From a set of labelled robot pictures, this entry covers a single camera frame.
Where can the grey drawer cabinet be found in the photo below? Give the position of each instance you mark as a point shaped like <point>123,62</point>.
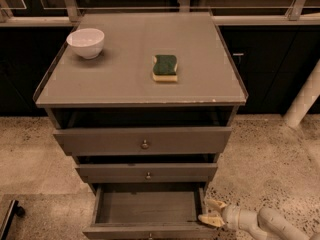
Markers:
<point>117,90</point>

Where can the grey middle drawer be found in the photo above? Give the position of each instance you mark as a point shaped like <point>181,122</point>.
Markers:
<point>146,172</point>

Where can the grey top drawer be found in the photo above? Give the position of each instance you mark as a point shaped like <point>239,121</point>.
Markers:
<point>142,141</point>

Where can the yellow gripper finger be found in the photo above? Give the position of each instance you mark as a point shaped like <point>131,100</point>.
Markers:
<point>215,221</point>
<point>216,205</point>

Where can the grey bottom drawer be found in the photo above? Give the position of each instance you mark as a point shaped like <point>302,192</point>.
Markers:
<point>148,211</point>

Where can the grey drawer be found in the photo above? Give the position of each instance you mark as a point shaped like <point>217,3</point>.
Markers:
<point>146,172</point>
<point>148,211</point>
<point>142,141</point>

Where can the metal railing frame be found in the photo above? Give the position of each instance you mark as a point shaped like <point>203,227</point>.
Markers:
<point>223,12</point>

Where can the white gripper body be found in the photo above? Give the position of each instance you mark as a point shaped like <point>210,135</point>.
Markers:
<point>232,216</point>

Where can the white ceramic bowl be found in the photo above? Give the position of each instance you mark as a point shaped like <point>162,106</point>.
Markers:
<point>86,43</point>

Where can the black wheeled cart base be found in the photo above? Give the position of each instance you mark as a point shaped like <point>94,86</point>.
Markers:
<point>14,209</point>

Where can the white pillar leg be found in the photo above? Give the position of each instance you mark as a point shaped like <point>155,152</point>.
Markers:
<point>304,100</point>

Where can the green yellow sponge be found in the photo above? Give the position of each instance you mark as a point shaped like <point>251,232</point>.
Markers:
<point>165,68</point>

